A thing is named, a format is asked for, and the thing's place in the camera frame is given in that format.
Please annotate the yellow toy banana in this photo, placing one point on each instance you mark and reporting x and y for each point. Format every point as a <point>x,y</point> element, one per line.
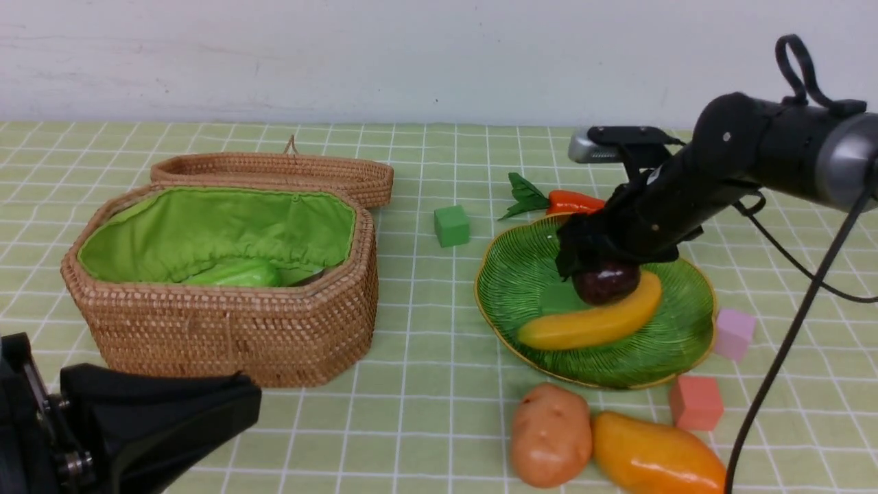
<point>597,326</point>

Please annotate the orange toy mango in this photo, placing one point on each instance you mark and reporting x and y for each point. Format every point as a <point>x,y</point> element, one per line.
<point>644,457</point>

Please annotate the dark purple toy eggplant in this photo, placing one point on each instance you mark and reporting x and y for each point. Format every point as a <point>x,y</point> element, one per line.
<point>313,277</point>

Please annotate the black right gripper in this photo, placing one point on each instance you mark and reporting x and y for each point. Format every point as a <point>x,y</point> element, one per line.
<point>658,211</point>

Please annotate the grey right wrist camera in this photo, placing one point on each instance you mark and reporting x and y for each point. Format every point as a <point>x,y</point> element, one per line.
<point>599,145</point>

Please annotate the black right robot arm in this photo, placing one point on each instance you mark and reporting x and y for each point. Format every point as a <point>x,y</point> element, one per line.
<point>821,155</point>

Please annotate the green checkered tablecloth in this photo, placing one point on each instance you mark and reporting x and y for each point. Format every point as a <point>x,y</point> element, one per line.
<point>428,409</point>

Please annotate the pink-red foam cube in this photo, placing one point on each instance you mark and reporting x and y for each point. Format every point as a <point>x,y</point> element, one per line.
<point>696,403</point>

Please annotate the light purple foam cube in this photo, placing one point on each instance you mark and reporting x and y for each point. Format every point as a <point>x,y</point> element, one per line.
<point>734,333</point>

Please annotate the orange toy carrot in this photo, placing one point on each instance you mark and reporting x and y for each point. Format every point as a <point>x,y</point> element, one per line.
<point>529,198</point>

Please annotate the green foam cube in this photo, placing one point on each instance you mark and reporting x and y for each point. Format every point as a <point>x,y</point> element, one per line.
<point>452,226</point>

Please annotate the green toy bitter gourd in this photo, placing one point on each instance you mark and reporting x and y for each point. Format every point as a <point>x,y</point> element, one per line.
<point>238,273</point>

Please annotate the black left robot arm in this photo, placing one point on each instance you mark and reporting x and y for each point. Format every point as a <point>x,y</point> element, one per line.
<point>108,431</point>

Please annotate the purple toy mangosteen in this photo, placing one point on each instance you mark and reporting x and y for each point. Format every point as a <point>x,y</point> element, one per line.
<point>611,282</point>

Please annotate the brown toy potato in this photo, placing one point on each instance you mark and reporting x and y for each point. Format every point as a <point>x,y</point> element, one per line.
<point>551,437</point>

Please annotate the woven wicker basket green lining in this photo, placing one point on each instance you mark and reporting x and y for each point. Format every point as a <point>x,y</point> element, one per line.
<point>123,272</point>

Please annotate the woven wicker basket lid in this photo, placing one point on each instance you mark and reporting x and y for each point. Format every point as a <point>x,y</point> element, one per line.
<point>368,183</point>

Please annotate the green glass leaf plate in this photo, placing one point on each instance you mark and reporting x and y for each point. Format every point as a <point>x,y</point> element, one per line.
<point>518,282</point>

